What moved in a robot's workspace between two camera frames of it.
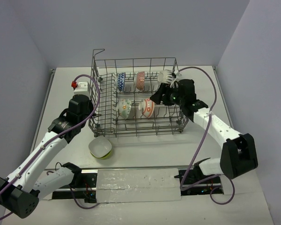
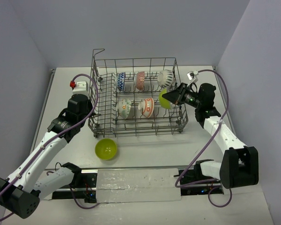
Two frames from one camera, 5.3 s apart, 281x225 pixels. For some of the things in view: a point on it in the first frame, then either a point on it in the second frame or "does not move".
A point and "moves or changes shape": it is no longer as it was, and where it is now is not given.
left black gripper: (83, 103) does not move
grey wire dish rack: (136, 97) does not move
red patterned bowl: (139, 80) does not move
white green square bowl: (100, 147) moves or changes shape
